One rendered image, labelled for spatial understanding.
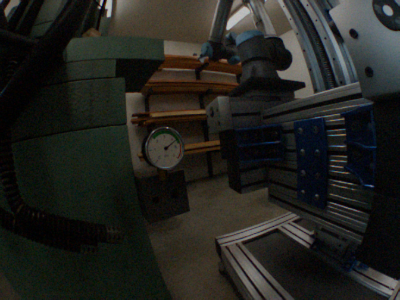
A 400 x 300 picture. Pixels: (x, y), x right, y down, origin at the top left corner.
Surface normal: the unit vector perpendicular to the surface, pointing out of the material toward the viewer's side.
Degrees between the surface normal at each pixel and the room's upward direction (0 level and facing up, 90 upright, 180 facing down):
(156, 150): 90
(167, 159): 90
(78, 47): 90
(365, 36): 90
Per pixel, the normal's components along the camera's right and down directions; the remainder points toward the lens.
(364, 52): -0.97, 0.14
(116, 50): 0.56, -0.03
